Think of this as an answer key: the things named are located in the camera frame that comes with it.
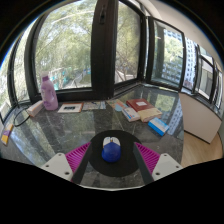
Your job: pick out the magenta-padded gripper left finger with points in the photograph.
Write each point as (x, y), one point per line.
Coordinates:
(60, 165)

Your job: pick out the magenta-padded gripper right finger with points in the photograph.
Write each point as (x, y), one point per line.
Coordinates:
(165, 165)

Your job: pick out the blue and white computer mouse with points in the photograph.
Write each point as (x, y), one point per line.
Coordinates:
(111, 153)

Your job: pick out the blue and white box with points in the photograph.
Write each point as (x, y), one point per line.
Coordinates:
(158, 126)

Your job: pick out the beige thick book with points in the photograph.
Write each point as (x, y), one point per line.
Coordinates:
(150, 115)

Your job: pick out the framed photo card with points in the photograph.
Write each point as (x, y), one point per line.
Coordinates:
(70, 107)

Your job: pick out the white box with blue stripe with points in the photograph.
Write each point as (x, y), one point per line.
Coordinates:
(131, 114)

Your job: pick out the red hardcover book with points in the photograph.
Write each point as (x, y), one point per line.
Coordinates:
(138, 104)

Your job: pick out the printed pamphlet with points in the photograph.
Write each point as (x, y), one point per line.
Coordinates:
(94, 105)

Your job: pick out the purple detergent bottle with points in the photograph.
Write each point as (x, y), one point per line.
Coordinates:
(49, 96)

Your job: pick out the blue printed leaflet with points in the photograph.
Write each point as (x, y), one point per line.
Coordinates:
(116, 105)

